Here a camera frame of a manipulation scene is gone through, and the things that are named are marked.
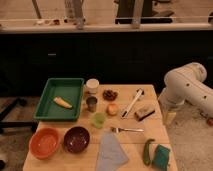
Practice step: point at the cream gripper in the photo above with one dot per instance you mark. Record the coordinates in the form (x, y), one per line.
(168, 118)

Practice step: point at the red yellow apple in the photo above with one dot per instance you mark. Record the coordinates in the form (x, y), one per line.
(112, 109)

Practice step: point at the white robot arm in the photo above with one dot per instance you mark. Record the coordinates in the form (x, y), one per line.
(182, 84)

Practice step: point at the purple bowl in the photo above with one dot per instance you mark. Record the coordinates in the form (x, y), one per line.
(76, 139)

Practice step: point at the orange bowl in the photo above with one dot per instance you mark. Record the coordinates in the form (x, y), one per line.
(44, 143)

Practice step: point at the brown black eraser block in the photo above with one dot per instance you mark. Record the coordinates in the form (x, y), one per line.
(143, 113)

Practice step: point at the teal sponge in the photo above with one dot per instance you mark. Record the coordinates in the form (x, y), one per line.
(161, 157)

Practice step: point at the green chili pepper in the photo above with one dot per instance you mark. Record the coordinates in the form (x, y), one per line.
(146, 154)

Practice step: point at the dark brown pastry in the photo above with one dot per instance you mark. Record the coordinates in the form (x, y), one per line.
(110, 95)

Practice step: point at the small green cup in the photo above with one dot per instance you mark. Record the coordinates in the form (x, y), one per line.
(98, 120)

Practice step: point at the grey blue cloth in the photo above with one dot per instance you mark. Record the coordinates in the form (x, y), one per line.
(111, 155)

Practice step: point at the small metal cup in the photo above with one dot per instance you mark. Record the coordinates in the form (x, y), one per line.
(92, 103)

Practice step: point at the white lidded jar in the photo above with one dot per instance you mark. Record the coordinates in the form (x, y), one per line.
(92, 86)

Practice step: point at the green plastic tray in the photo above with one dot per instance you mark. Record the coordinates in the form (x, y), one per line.
(70, 90)

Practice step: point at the yellow corn piece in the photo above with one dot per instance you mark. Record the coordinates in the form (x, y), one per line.
(61, 102)

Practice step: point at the black chair base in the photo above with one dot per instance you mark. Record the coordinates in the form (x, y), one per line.
(8, 118)

